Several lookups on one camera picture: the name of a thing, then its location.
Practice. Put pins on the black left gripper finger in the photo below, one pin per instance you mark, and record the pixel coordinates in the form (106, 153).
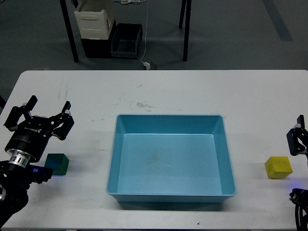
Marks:
(60, 124)
(11, 122)

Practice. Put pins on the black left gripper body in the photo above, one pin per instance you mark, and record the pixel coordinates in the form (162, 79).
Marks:
(31, 137)

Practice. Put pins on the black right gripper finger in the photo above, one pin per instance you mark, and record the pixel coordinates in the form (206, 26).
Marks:
(297, 138)

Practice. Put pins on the yellow cube block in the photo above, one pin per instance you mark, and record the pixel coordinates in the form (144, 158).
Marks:
(278, 167)

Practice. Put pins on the green cube block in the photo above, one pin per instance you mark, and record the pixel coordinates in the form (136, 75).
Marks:
(58, 162)

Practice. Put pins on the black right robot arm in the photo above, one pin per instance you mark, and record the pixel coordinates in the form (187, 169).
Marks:
(299, 197)

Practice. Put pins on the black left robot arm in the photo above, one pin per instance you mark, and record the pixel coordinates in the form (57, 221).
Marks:
(16, 176)

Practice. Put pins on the black storage box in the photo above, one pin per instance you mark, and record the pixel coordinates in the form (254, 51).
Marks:
(99, 48)

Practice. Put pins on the light blue plastic box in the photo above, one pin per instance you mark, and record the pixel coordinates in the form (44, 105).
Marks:
(170, 159)

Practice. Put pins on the dark grey plastic bin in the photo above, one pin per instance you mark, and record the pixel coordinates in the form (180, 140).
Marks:
(126, 40)

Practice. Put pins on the white power adapter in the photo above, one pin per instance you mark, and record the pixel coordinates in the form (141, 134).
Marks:
(146, 65)

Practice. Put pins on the cream plastic crate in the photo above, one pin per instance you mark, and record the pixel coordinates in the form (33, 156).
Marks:
(95, 19)

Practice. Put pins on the black table leg left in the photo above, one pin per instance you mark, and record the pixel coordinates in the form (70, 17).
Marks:
(69, 30)

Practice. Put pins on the black table leg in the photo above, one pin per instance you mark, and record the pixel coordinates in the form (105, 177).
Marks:
(69, 30)
(185, 17)

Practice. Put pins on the black table leg right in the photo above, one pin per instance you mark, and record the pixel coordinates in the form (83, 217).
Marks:
(185, 17)

